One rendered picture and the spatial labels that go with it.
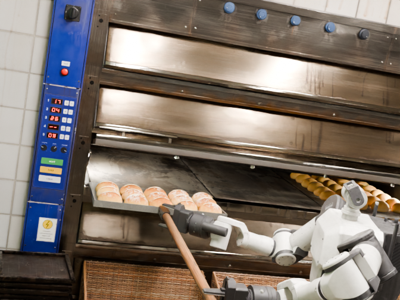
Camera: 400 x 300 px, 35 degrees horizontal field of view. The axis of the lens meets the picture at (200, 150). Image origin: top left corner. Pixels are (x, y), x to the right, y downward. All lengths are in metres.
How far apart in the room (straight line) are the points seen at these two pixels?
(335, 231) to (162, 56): 1.14
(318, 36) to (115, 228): 1.25
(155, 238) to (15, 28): 1.09
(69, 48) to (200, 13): 0.57
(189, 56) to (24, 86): 0.71
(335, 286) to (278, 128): 1.38
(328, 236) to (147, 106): 1.09
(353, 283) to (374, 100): 1.54
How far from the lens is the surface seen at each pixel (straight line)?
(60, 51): 2.69
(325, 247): 2.08
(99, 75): 2.74
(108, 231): 2.89
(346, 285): 1.69
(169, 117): 2.80
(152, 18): 2.77
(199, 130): 2.83
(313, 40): 2.97
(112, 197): 2.56
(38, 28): 2.72
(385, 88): 3.14
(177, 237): 2.25
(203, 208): 2.64
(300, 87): 2.94
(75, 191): 2.83
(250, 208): 2.99
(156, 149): 2.67
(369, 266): 1.74
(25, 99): 2.75
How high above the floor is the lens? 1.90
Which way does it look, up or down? 10 degrees down
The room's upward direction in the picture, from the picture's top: 10 degrees clockwise
